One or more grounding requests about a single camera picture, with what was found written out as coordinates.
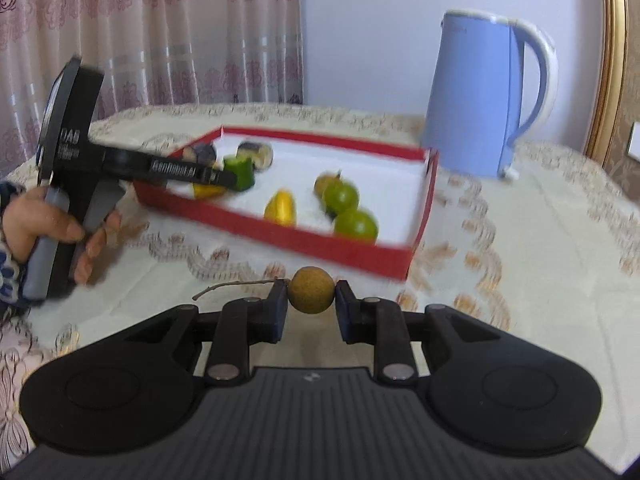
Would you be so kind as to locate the red cardboard box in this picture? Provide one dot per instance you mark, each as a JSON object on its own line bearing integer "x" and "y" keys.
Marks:
{"x": 300, "y": 245}

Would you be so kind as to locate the beige floral curtain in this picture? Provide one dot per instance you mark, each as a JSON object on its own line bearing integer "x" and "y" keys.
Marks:
{"x": 150, "y": 35}

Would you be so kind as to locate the green tomato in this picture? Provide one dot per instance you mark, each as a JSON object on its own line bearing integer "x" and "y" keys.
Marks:
{"x": 356, "y": 226}
{"x": 342, "y": 197}

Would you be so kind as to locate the light blue electric kettle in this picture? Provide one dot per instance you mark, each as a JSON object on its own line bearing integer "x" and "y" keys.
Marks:
{"x": 465, "y": 95}

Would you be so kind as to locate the person's left hand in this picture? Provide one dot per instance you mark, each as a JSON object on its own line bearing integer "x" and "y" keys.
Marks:
{"x": 35, "y": 220}

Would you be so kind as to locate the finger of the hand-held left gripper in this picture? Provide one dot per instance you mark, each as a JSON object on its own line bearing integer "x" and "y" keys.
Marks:
{"x": 226, "y": 178}

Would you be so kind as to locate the brown longan with stem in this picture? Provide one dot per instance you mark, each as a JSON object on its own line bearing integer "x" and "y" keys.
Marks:
{"x": 311, "y": 290}

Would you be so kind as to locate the gold frame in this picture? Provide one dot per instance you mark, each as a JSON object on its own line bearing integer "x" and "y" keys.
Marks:
{"x": 612, "y": 60}

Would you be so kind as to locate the person's left forearm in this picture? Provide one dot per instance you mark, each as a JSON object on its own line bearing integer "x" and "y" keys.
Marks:
{"x": 7, "y": 272}

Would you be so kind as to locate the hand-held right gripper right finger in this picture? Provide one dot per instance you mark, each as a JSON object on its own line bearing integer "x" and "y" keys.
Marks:
{"x": 345, "y": 312}

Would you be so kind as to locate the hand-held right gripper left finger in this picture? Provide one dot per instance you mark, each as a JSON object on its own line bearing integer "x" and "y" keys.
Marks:
{"x": 277, "y": 312}

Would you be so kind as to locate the yellow pepper piece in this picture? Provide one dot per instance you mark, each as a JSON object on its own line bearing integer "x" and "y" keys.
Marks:
{"x": 209, "y": 192}
{"x": 281, "y": 207}

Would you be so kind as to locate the cream gold-patterned tablecloth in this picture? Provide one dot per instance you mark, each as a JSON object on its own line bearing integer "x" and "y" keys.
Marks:
{"x": 525, "y": 260}

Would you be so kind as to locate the purple eggplant piece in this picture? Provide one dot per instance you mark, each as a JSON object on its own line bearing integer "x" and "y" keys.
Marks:
{"x": 257, "y": 154}
{"x": 204, "y": 152}

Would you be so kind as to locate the green cucumber piece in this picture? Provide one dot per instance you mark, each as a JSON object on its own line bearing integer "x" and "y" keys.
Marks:
{"x": 243, "y": 171}

